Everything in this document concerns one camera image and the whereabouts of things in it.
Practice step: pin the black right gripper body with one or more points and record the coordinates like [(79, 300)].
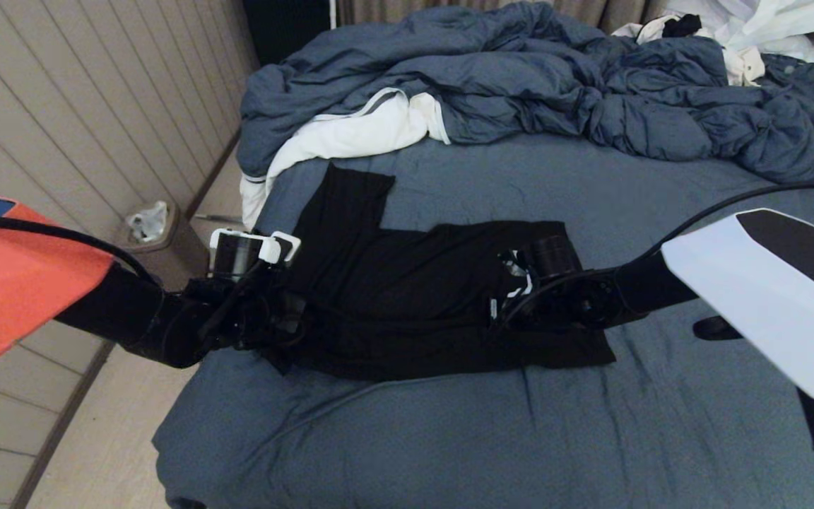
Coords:
[(541, 311)]

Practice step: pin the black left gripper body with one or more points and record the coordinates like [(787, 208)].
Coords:
[(269, 318)]

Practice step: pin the black t-shirt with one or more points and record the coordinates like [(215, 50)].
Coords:
[(407, 297)]

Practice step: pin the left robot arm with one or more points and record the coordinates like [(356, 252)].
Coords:
[(25, 283)]

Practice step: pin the silver metal rod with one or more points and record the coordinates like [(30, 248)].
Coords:
[(220, 220)]

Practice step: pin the brown trash bin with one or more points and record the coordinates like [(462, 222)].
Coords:
[(181, 247)]

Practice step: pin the white duvet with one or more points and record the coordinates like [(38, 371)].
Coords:
[(350, 134)]

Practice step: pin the crumpled blue duvet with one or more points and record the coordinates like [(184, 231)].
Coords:
[(520, 71)]

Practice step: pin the black tall furniture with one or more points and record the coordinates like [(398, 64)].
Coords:
[(287, 25)]

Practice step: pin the small black fabric item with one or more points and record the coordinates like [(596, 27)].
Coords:
[(681, 26)]

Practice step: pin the beige curtain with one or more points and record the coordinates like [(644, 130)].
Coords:
[(379, 10)]

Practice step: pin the white crumpled shirt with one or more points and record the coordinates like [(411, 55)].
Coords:
[(767, 21)]

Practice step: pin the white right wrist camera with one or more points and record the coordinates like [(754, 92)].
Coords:
[(526, 283)]

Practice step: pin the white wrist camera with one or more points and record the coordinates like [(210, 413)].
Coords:
[(269, 249), (526, 283)]

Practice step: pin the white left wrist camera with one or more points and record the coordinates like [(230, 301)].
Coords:
[(269, 249)]

